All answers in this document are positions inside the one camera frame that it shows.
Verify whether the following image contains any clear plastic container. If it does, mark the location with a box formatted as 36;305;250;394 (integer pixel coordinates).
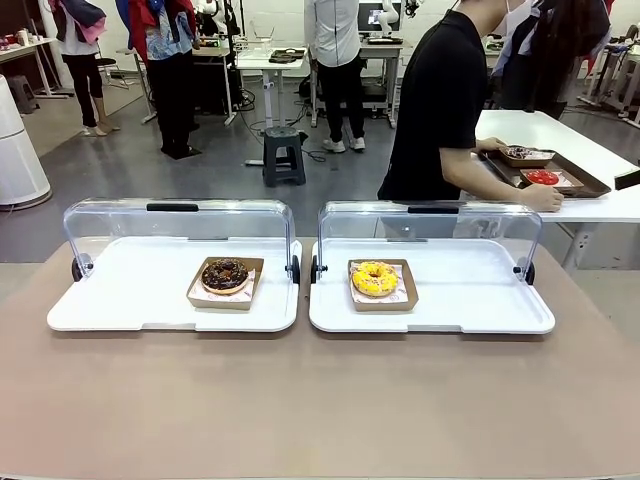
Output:
249;19;276;44

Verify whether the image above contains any person in black shirt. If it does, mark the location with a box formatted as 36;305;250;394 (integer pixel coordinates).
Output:
377;0;534;239

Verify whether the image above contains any dark brown serving tray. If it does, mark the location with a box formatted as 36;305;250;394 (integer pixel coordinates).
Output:
477;147;614;200

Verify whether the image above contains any light blue hanging shirt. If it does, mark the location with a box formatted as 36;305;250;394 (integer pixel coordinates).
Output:
489;9;532;76

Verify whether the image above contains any person's right forearm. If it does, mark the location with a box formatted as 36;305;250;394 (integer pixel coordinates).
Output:
439;147;534;201

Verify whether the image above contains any small grey stool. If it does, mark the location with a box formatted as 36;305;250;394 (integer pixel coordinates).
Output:
7;74;40;114

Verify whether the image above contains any person's right hand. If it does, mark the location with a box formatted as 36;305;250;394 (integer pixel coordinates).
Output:
522;183;566;214

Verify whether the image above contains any white display tray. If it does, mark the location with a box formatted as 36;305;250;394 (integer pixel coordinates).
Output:
47;237;304;334
308;238;557;335

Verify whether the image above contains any dark hanging coat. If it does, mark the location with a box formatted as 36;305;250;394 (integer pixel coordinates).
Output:
529;0;612;119

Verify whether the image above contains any yellow donut in tray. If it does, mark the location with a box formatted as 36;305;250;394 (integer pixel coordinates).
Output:
347;258;420;314

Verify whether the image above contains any black computer monitor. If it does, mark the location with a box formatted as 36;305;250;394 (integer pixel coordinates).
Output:
357;1;404;36

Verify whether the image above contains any chocolate donut with nuts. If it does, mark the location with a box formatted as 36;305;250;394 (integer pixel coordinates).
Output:
201;258;250;295

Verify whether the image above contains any large white table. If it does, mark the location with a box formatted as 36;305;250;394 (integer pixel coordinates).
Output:
472;108;640;271

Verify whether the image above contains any yellow glazed donut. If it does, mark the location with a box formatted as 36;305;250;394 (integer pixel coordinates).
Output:
352;260;400;299

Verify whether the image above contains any person in white shirt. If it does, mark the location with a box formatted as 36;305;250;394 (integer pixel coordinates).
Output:
303;0;367;154

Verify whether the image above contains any dark grey plastic step stool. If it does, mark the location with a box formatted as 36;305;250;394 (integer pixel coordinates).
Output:
262;126;308;189

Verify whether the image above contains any dark tray on desk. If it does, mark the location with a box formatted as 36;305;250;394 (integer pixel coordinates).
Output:
268;47;307;65

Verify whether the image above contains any white cylindrical air purifier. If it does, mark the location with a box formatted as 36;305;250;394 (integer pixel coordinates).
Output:
0;74;53;206

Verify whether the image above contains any chocolate donut in tray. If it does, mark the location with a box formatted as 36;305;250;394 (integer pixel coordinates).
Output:
186;256;265;311

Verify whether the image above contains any white height-adjustable desk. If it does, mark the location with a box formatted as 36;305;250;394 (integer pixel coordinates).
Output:
234;47;314;167

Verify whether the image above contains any person in black trousers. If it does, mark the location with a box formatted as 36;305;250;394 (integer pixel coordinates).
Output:
49;0;121;137

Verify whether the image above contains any clear plastic display lid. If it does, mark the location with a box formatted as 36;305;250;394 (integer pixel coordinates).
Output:
309;200;544;286
63;197;301;286

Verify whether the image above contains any person in blue patterned top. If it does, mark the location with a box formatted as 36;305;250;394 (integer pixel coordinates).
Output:
115;0;201;157

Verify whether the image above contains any white desk with cups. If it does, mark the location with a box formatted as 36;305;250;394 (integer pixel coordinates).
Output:
0;29;76;99

